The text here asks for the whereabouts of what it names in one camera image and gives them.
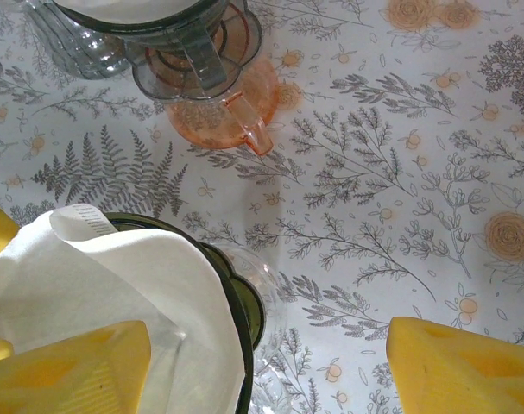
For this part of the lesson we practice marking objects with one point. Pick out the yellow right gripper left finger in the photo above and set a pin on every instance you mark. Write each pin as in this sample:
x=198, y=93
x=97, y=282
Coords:
x=63, y=379

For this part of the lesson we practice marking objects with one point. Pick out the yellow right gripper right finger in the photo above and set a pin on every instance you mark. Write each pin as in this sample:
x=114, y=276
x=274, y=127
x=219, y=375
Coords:
x=469, y=375

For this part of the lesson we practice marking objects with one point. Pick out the white paper coffee filter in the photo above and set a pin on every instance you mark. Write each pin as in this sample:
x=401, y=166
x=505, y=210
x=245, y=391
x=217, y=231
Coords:
x=128, y=8
x=93, y=280

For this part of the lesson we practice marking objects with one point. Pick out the dark green plastic dripper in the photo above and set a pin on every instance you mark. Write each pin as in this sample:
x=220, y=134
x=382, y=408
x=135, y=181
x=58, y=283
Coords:
x=240, y=310

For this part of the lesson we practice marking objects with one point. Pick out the grey glass coffee server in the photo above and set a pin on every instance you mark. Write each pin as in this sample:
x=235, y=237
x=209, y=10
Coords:
x=80, y=56

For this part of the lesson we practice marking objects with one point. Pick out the clear glass coffee server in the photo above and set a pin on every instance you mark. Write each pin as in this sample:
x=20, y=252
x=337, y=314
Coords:
x=272, y=345

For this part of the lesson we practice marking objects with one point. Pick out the smoke grey plastic dripper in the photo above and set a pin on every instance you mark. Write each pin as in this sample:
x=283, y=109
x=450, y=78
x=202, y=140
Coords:
x=192, y=64

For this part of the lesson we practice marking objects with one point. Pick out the floral tablecloth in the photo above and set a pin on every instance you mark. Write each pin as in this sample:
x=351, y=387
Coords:
x=374, y=172

